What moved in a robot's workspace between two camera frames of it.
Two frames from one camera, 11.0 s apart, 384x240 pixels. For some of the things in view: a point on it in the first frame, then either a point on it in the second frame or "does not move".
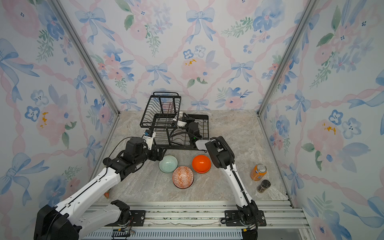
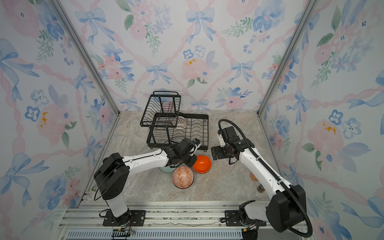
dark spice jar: [264, 184] does not move
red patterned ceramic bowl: [183, 177] does not move
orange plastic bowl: [201, 164] does not move
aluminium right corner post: [311, 6] does not move
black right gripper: [189, 120] -> [218, 149]
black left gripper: [154, 156] -> [194, 158]
